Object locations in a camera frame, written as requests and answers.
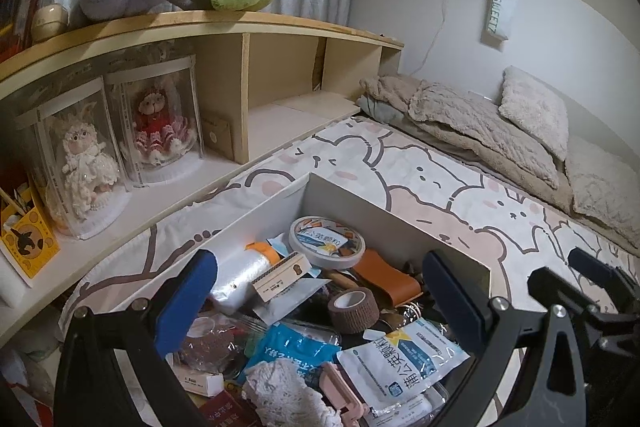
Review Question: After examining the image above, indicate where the tan fleece blanket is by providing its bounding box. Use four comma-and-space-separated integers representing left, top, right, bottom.
360, 74, 640, 258

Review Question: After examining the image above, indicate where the fluffy beige throw blanket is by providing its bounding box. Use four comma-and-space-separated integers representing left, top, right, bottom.
407, 79, 561, 190

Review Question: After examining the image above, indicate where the beige quilted pillow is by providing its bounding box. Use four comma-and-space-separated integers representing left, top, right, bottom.
565, 136, 640, 250

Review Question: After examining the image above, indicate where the wooden bedside shelf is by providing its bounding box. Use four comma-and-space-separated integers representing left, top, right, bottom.
0, 9, 405, 348

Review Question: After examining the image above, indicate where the white storage box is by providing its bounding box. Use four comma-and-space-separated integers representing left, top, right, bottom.
60, 172, 493, 427

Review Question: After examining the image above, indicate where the fluffy white pillow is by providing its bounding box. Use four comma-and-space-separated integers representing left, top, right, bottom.
498, 66, 570, 162

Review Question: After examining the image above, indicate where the clear packet with brown contents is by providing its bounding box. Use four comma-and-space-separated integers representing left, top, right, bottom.
177, 314, 261, 375

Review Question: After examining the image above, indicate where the white dress doll in case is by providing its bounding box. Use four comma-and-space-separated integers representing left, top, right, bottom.
15, 77, 133, 240

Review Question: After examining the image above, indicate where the cream round jar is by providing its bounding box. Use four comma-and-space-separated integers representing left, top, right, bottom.
31, 3, 70, 42

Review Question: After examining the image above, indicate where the pink plastic clip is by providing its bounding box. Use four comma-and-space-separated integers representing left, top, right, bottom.
320, 361, 372, 427

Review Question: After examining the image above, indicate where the clear plastic bag roll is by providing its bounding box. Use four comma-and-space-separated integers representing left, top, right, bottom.
207, 243, 281, 315

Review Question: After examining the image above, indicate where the yellow paper box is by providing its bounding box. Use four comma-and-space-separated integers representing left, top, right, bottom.
0, 187, 61, 280

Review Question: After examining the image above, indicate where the grey cloth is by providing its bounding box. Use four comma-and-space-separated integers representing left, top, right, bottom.
362, 99, 416, 125

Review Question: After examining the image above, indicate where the white hanging paper bag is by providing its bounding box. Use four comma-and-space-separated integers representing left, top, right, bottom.
481, 0, 516, 52

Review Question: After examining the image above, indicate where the dark ribbed hair clip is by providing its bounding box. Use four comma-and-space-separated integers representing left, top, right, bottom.
400, 259, 426, 283

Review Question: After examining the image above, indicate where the small white carton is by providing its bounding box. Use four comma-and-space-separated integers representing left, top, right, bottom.
182, 372, 225, 397

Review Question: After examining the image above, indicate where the small white card box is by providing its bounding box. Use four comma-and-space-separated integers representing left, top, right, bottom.
251, 254, 310, 303

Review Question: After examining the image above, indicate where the brown tape roll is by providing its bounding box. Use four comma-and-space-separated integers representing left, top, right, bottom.
327, 288, 380, 334

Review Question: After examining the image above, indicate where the white lace cloth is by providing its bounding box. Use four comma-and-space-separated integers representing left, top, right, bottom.
242, 363, 343, 427

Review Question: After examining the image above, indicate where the round patterned tin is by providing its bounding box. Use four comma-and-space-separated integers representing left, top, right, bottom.
289, 216, 367, 269

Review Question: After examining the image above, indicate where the brown leather pouch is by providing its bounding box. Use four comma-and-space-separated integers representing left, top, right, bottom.
350, 248, 423, 308

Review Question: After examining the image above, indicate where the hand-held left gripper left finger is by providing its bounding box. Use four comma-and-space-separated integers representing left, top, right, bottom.
52, 248, 219, 427

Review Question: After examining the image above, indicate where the white and blue packet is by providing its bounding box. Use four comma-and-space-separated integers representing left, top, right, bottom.
336, 319, 473, 413

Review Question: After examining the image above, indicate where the red box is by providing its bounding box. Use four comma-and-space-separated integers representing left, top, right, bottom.
200, 389, 266, 427

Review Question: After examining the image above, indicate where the clear zip bag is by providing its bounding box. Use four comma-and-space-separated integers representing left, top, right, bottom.
260, 279, 326, 327

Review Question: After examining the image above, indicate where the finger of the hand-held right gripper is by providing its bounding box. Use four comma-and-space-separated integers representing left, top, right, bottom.
567, 247, 640, 308
527, 267, 640, 343

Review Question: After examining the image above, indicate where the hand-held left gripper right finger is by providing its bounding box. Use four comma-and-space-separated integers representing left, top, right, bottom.
421, 248, 587, 427

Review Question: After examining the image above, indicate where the brown cardboard box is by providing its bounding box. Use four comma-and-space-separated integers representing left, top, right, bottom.
202, 109, 236, 158

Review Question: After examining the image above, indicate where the bear and rabbit printed blanket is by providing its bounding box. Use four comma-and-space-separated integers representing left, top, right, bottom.
60, 117, 640, 358

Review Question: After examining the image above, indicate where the red dress doll in case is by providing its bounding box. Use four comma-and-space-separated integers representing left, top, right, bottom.
105, 52, 206, 185

